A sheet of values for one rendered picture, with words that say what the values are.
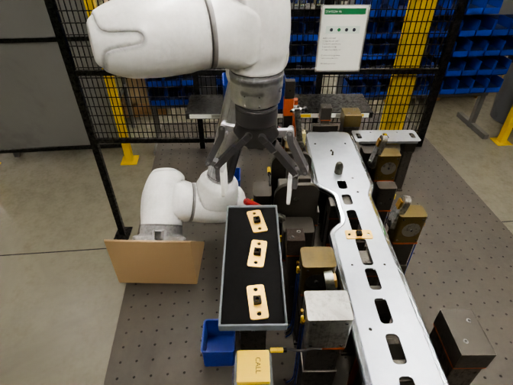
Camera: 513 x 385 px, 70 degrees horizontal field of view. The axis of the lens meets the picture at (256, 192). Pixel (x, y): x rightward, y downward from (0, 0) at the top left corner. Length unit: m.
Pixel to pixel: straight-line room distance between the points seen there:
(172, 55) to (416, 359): 0.82
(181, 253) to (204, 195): 0.23
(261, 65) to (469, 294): 1.23
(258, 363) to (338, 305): 0.24
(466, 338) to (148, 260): 0.98
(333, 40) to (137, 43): 1.49
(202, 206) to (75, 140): 2.25
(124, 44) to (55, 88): 2.80
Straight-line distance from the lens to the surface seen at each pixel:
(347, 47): 1.97
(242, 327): 0.78
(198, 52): 0.55
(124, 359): 1.33
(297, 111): 1.42
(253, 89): 0.60
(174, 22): 0.54
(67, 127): 3.46
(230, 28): 0.56
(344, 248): 1.16
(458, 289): 1.59
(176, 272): 1.40
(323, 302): 0.89
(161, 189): 1.38
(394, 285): 1.11
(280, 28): 0.58
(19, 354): 2.39
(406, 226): 1.28
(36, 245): 2.92
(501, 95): 4.62
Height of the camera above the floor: 1.82
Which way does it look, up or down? 38 degrees down
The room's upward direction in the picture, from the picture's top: straight up
